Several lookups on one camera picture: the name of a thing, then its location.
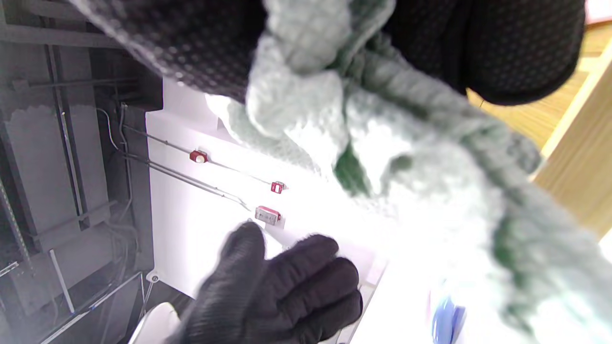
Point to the person's right hand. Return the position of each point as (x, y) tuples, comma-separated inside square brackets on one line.
[(502, 48)]

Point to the person's left hand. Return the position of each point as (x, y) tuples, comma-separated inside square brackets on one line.
[(277, 296)]

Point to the green fish scale cleaning cloth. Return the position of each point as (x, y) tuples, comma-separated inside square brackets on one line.
[(430, 143)]

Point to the wooden cutlery tray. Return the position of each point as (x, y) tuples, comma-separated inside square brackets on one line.
[(573, 167)]

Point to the double metal conduit pipe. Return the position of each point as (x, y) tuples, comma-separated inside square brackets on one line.
[(186, 178)]

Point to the round red fire alarm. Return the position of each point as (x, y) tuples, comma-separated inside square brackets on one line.
[(198, 156)]

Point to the red grey wall box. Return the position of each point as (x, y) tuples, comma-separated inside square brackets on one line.
[(267, 215)]

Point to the small red wall box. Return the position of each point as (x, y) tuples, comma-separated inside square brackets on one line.
[(277, 187)]

